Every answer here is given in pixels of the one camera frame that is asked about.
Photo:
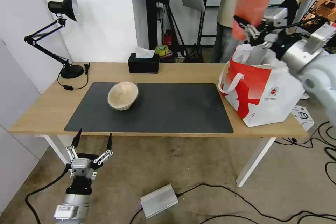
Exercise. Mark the black desk mat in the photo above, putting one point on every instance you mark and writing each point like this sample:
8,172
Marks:
162,108

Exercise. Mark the white tissue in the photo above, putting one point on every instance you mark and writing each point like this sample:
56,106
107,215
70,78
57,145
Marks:
143,52

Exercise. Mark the beige paper bowl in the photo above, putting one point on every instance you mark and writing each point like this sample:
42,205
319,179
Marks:
122,95

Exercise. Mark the standing person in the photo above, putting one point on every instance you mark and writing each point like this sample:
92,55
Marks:
225,3

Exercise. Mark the red white takeout bag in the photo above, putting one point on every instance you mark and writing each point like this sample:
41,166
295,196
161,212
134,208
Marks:
262,90

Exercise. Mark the yellow green tape roll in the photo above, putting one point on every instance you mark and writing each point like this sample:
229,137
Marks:
162,50

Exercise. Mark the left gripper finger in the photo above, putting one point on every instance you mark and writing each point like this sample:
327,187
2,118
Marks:
110,144
76,141

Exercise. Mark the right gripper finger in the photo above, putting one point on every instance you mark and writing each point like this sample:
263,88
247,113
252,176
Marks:
269,22
242,21

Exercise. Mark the white printed cardboard box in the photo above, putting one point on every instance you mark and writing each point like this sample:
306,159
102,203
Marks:
304,117

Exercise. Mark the seated person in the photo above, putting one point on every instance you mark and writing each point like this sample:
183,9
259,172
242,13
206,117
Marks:
291,6

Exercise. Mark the computer monitor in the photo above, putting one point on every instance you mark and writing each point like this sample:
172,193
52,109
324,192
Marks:
325,1

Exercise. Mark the red drink cup white lid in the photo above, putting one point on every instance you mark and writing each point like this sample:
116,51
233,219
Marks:
253,1

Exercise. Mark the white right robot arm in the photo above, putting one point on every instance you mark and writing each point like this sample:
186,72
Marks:
302,50

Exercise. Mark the black desk lamp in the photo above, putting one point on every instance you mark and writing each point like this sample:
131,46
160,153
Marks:
68,7

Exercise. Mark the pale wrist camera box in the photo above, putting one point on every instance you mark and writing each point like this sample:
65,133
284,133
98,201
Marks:
80,169

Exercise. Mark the black light stand tripod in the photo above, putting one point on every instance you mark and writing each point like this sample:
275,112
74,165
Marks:
175,28

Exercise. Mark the wooden table white legs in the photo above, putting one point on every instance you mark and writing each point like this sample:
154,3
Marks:
39,111

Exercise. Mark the silver power supply box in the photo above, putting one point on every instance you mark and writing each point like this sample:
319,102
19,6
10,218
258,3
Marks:
158,201

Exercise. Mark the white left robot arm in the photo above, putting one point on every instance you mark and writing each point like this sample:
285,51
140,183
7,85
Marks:
74,205

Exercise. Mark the black tissue box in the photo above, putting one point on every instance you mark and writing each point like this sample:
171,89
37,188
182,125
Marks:
143,65

